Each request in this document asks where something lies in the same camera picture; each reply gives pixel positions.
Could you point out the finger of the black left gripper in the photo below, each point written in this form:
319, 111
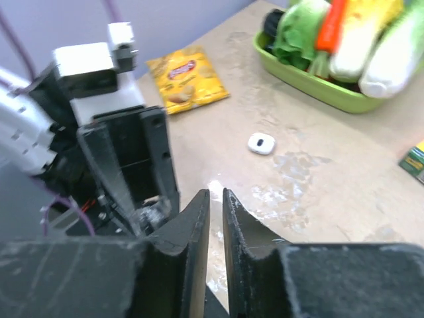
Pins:
156, 133
112, 188

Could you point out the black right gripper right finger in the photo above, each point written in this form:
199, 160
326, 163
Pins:
268, 276

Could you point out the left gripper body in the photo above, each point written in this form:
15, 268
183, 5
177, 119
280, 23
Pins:
127, 135

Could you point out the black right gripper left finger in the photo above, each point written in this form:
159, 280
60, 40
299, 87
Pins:
162, 275

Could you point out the white earbud charging case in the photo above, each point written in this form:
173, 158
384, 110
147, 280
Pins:
261, 143

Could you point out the black earbud charging case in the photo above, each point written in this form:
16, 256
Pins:
154, 213

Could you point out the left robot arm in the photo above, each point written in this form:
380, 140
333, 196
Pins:
39, 136

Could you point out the yellow chips bag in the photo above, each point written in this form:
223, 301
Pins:
186, 79

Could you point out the black toy vegetable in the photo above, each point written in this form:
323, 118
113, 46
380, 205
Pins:
271, 21

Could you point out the green white bok choy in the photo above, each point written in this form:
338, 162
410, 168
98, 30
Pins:
297, 30

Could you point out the orange juice box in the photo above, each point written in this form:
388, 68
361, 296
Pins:
413, 162

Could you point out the orange carrot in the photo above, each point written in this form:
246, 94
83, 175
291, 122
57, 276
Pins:
327, 40

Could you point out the green plastic tray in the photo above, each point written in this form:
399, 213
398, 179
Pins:
324, 91

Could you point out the yellow leaf cabbage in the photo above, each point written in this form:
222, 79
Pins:
362, 23

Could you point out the napa cabbage right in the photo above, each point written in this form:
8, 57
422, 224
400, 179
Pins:
396, 56

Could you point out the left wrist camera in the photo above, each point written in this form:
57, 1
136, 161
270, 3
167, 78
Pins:
98, 77

